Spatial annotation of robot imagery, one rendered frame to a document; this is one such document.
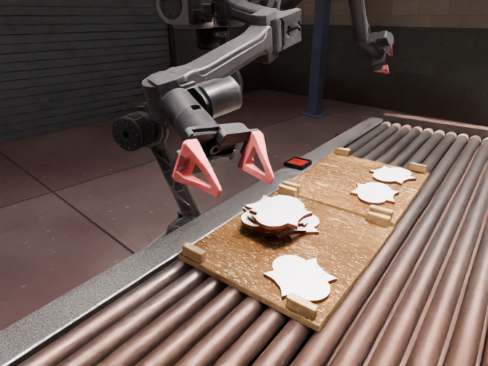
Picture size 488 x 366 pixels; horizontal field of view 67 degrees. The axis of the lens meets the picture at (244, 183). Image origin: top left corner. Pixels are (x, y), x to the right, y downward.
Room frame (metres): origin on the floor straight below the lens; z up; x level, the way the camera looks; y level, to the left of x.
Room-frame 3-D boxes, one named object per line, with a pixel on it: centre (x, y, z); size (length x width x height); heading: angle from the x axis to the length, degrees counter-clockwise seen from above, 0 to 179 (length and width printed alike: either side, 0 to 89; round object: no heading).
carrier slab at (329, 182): (1.09, -0.36, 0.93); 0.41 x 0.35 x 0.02; 144
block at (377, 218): (0.82, -0.34, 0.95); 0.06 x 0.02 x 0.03; 52
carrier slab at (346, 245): (0.75, -0.12, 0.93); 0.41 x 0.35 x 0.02; 142
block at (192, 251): (0.67, 0.11, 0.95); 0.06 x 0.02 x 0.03; 52
